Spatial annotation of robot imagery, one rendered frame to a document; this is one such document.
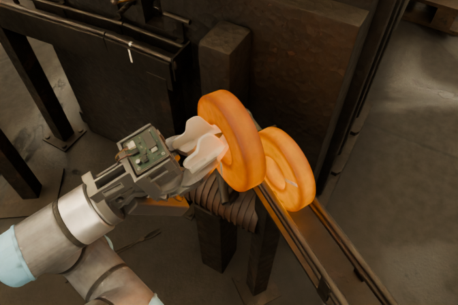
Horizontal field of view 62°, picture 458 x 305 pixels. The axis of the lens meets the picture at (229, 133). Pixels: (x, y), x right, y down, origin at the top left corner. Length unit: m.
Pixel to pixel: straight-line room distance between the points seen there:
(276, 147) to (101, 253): 0.32
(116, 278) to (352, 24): 0.57
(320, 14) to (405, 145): 1.10
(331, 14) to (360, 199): 0.93
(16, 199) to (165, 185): 1.17
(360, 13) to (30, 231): 0.64
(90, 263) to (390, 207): 1.18
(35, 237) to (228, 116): 0.29
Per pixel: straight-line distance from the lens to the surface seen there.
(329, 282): 0.62
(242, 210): 0.87
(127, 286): 0.61
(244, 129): 0.50
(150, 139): 0.51
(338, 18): 0.75
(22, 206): 1.63
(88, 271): 0.62
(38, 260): 0.57
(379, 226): 1.51
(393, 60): 2.14
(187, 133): 0.54
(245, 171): 0.52
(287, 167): 0.63
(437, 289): 1.50
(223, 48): 0.77
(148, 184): 0.50
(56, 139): 1.77
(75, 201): 0.54
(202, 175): 0.53
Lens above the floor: 1.28
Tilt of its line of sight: 51 degrees down
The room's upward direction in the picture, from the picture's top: straight up
